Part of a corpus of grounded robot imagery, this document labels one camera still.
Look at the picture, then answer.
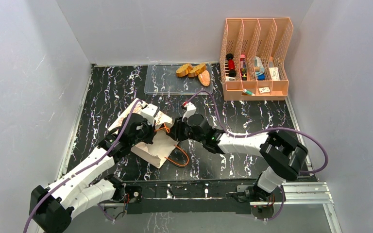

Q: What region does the printed white paper bag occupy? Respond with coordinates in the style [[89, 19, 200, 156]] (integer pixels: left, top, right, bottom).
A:
[[108, 98, 190, 168]]

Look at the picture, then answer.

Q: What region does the oval brown fake bread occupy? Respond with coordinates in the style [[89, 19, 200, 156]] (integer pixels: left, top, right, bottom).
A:
[[198, 70, 211, 87]]

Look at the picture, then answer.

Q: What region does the clear plastic tray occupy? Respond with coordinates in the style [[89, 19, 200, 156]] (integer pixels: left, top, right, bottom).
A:
[[144, 64, 213, 95]]

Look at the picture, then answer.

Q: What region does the round brown fake bread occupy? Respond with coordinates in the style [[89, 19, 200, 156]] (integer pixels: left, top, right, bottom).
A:
[[175, 64, 193, 77]]

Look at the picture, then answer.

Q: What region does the yellow fake bread slice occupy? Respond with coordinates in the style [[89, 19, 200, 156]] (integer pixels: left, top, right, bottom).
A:
[[188, 63, 206, 78]]

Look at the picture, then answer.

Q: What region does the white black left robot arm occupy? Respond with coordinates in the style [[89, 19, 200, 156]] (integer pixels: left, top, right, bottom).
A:
[[23, 110, 156, 233]]

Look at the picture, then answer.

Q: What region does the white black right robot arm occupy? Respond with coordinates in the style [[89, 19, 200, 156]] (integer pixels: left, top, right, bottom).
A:
[[167, 114, 308, 202]]

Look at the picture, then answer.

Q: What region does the green white tube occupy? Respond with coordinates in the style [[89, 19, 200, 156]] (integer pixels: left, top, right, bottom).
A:
[[242, 89, 255, 96]]

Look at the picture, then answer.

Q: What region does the red black dumbbell toy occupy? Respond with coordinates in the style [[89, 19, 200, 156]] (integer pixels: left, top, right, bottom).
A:
[[226, 53, 237, 78]]

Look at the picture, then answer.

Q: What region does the pink red bottle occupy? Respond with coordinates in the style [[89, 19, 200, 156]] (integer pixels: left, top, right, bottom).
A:
[[239, 54, 247, 81]]

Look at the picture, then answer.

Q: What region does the small white card box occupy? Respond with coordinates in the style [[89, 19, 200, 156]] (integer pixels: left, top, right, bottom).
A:
[[258, 87, 271, 94]]

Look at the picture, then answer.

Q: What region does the blue clear tape dispenser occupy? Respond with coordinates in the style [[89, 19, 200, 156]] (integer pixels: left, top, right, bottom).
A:
[[254, 56, 265, 81]]

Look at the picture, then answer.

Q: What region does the orange desk file organizer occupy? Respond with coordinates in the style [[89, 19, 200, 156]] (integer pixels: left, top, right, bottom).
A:
[[220, 17, 294, 101]]

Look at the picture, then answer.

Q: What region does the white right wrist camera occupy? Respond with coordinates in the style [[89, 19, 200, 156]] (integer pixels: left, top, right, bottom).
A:
[[182, 102, 196, 121]]

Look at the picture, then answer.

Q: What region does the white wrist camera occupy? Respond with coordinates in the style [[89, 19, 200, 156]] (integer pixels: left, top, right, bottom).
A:
[[182, 102, 196, 121], [139, 104, 159, 126]]

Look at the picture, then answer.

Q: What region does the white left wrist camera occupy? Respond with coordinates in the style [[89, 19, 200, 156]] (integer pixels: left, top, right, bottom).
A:
[[139, 104, 159, 126]]

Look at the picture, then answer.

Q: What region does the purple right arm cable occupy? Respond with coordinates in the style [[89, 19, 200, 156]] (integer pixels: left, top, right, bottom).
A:
[[181, 90, 329, 222]]

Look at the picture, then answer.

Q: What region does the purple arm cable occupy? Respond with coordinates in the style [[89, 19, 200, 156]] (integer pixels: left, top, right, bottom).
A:
[[22, 99, 142, 233], [181, 90, 329, 222]]

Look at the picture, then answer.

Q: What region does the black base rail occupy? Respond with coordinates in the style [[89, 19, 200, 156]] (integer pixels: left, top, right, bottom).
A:
[[122, 178, 285, 216]]

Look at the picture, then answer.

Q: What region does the aluminium frame rail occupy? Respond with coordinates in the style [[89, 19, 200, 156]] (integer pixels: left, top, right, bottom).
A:
[[38, 182, 341, 233]]

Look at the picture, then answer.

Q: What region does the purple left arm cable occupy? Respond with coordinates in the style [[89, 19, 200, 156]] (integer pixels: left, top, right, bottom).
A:
[[22, 99, 142, 233]]

